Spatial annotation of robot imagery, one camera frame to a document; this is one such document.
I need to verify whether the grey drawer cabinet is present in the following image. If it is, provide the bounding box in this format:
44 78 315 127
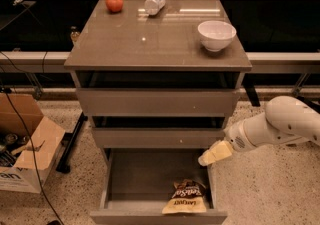
63 0 253 225

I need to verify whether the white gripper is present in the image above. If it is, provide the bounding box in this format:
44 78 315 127
198 116 267 166

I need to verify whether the brown chip bag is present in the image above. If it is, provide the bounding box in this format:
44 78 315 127
162 179 206 214

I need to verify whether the black table leg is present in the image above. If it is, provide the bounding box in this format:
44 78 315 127
242 75 260 107
56 113 87 174

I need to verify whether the black table leg right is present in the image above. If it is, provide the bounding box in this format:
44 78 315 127
242 75 260 107

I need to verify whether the grey top drawer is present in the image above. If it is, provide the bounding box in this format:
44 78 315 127
75 71 241 118

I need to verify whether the white bowl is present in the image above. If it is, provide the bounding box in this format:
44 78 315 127
198 21 237 52

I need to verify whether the red apple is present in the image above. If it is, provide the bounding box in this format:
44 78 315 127
105 0 123 13

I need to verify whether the grey middle drawer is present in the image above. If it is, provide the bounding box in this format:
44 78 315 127
92 116 225 149

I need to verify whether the black table leg left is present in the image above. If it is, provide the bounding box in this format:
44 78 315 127
56 113 87 174

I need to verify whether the small bottle behind cabinet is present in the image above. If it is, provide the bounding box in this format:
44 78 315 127
70 26 80 44

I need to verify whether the black cable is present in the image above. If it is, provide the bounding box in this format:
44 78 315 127
0 50 65 225

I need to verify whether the grey bottom drawer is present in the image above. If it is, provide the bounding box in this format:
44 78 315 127
90 149 227 225

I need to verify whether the cardboard box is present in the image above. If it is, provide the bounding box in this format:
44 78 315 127
0 93 65 193

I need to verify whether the clear plastic water bottle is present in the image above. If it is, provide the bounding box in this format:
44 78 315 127
144 0 166 16

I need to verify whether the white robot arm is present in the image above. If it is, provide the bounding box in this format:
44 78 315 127
198 96 320 166

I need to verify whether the grey drawer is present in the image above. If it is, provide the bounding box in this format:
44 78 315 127
90 149 227 225
92 116 225 149
75 71 241 118

